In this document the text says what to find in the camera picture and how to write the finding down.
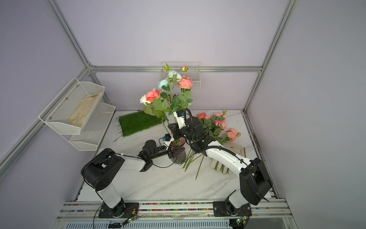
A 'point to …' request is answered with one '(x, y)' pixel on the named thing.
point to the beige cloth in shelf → (77, 117)
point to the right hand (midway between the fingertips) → (170, 127)
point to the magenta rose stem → (214, 130)
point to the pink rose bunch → (220, 117)
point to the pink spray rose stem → (231, 135)
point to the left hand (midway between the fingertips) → (181, 146)
